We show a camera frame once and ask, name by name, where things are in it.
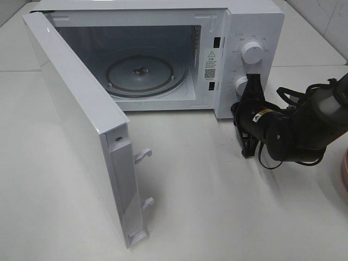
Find white microwave door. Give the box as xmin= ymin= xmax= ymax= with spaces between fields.
xmin=23 ymin=12 xmax=154 ymax=247

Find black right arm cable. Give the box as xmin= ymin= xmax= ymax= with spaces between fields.
xmin=255 ymin=78 xmax=339 ymax=169

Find white upper power knob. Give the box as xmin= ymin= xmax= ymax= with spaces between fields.
xmin=241 ymin=40 xmax=264 ymax=65

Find pink round plate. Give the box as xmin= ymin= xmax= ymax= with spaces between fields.
xmin=341 ymin=150 xmax=348 ymax=191

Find white warning label sticker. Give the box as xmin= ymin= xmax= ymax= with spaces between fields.
xmin=203 ymin=49 xmax=218 ymax=80

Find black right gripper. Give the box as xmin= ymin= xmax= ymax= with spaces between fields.
xmin=231 ymin=73 xmax=272 ymax=157

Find glass microwave turntable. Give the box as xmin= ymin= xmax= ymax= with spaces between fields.
xmin=104 ymin=55 xmax=188 ymax=98

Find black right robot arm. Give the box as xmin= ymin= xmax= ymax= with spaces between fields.
xmin=231 ymin=73 xmax=347 ymax=166

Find white lower timer knob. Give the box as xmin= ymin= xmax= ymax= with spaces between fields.
xmin=235 ymin=76 xmax=248 ymax=96

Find white microwave oven body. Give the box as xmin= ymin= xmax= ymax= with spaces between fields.
xmin=29 ymin=1 xmax=284 ymax=119

